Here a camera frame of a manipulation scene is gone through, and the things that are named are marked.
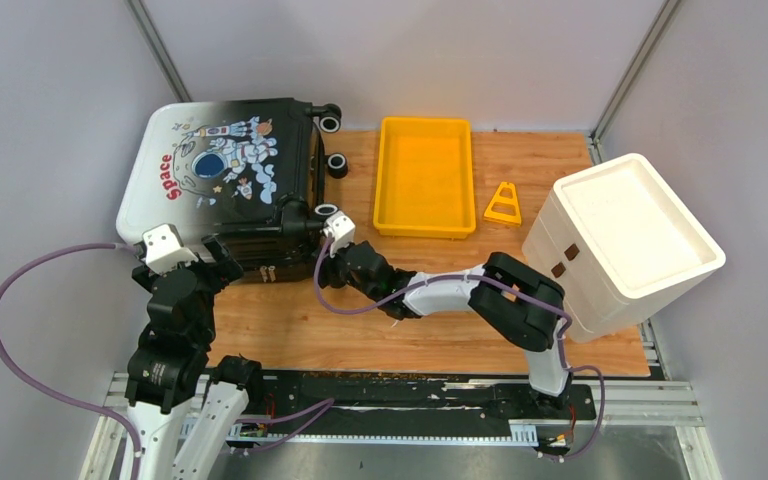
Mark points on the white drawer cabinet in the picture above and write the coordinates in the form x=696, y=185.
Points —
x=621, y=243

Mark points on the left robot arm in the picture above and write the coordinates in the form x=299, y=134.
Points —
x=172, y=353

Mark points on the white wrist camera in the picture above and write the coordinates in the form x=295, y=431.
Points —
x=164, y=249
x=339, y=230

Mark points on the black white space suitcase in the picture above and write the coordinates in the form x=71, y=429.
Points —
x=251, y=173

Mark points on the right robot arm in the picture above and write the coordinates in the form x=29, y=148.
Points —
x=521, y=304

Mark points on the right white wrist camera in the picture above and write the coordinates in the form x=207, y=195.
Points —
x=339, y=230

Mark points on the yellow plastic tray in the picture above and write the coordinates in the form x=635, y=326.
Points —
x=424, y=183

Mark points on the yellow triangular bracket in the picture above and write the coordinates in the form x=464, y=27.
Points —
x=504, y=207

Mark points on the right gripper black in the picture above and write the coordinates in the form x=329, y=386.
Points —
x=328, y=268

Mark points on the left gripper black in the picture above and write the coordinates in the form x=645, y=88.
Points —
x=226, y=268

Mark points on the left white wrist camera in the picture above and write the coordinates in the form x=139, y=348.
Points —
x=164, y=249

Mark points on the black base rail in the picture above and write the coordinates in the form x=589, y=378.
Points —
x=393, y=404

